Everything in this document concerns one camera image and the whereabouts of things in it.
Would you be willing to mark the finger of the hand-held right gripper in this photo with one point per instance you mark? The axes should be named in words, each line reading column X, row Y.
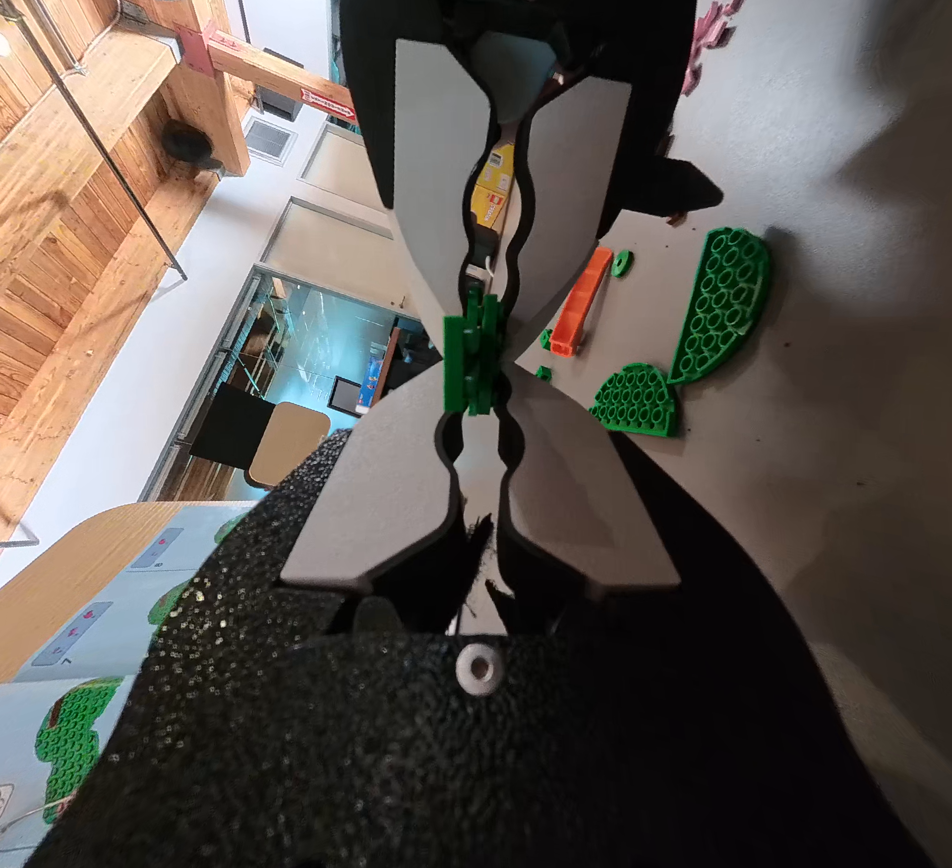
column 431, row 161
column 573, row 161

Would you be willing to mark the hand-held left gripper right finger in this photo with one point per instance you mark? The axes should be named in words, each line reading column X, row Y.
column 580, row 511

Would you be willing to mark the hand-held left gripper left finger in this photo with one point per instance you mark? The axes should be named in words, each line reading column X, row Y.
column 372, row 503

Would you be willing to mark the green lego assembly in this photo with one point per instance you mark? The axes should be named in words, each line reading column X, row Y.
column 472, row 362

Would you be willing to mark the small green round lego piece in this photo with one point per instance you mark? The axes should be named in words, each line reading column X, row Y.
column 621, row 263

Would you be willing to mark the small green half-round lego plate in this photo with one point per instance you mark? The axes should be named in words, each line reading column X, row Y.
column 636, row 399

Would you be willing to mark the orange lego arch piece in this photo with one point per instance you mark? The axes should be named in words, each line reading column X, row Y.
column 584, row 303

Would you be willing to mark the pile of pink lego pieces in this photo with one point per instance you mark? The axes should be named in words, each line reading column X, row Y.
column 710, row 20

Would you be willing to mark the large green half-round lego plate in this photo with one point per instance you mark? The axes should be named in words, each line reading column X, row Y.
column 721, row 303

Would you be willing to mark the lego instruction booklet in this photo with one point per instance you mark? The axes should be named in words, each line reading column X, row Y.
column 82, row 660

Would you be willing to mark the yellow cardboard box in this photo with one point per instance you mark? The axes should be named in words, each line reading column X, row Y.
column 494, row 184

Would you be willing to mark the small wooden table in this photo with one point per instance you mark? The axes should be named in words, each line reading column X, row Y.
column 286, row 444

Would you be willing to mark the black framed picture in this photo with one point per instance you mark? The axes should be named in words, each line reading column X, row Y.
column 346, row 396

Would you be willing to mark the red and white sign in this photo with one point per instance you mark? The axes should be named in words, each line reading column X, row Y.
column 327, row 103

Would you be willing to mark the glass window panel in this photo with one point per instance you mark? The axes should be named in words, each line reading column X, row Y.
column 312, row 355

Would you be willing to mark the white air vent grille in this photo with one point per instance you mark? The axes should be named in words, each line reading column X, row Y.
column 268, row 139

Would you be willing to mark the black dome ceiling fixture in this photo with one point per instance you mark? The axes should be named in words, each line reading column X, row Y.
column 186, row 141

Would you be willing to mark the black wall-mounted box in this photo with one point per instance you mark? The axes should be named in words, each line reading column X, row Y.
column 279, row 102

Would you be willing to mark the red metal beam bracket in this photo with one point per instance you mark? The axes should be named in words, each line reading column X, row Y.
column 197, row 46

